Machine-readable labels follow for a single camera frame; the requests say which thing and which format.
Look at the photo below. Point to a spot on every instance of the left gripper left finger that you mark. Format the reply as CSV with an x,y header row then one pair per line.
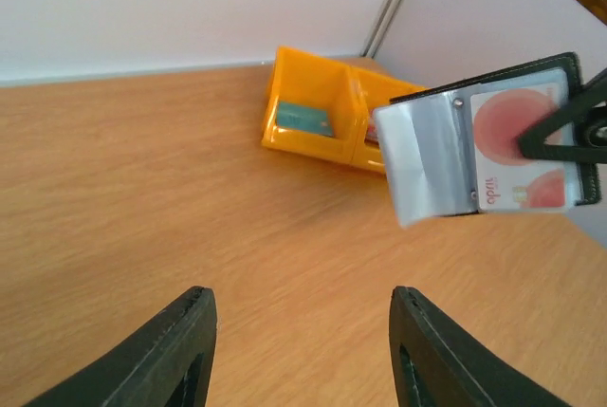
x,y
166,362

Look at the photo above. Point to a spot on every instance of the yellow bin with green cards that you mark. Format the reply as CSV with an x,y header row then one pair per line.
x,y
309,80

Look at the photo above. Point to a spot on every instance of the red circle card stack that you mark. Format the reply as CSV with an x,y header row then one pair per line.
x,y
371,135

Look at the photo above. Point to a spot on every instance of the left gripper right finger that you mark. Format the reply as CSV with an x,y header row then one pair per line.
x,y
436,362

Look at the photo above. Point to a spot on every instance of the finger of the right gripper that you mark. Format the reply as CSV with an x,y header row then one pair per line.
x,y
575,132

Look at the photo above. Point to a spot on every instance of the green card stack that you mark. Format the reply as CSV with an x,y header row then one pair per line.
x,y
303,118

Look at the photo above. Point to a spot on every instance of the black card holder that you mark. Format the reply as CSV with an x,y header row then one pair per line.
x,y
426,142

